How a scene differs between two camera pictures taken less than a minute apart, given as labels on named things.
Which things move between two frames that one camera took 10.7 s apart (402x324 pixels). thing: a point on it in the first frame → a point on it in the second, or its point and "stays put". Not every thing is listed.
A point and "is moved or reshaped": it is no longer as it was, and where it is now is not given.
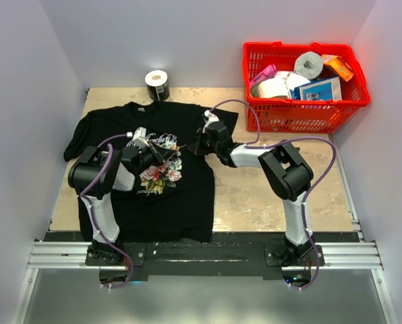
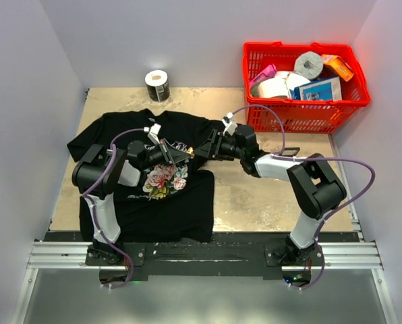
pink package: (268, 72) stays put
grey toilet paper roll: (309, 65) stays put
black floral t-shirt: (176, 206) is moved or reshaped
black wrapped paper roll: (157, 84) stays put
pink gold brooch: (177, 148) is moved or reshaped
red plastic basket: (277, 116) stays put
